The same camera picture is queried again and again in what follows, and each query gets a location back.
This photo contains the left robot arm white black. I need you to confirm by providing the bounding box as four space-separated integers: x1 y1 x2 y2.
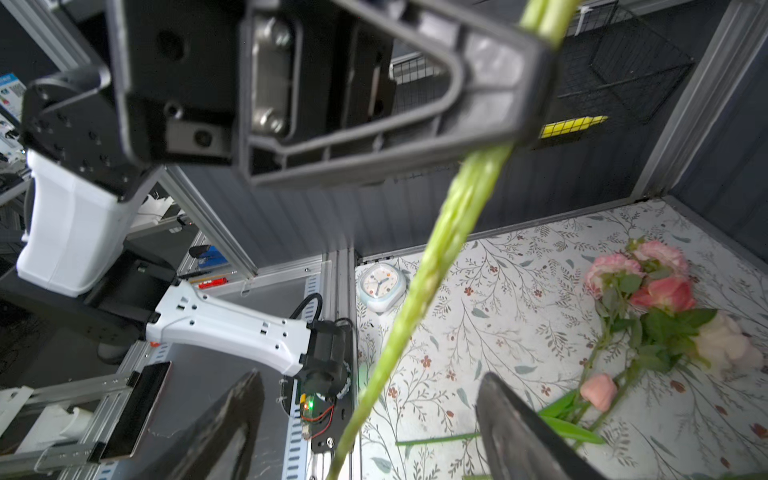
1 1 556 396

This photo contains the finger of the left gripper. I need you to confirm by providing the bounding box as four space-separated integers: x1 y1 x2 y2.
237 1 555 188

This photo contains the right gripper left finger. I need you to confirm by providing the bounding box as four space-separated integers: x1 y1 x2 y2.
134 370 264 479

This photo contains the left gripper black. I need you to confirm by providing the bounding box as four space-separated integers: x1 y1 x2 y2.
20 0 397 202

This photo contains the floral patterned table mat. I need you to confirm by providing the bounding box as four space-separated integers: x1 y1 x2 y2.
361 201 767 479

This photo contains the small white clock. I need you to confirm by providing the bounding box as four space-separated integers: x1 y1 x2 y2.
356 263 407 314

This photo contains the bundle of artificial flowers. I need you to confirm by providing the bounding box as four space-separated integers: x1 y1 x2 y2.
531 239 766 438

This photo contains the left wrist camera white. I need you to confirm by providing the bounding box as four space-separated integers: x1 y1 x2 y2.
16 150 161 297

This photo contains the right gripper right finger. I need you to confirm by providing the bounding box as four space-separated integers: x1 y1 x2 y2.
476 373 603 480

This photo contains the yellow marker in black basket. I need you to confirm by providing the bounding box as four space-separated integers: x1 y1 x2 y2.
539 115 609 139

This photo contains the black wire basket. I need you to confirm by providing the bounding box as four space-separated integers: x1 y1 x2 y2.
388 0 697 151

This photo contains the pink tulip stem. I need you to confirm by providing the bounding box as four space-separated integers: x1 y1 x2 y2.
395 389 605 447

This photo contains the peach spray rose stem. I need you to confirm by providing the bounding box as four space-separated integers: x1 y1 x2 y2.
323 0 582 480

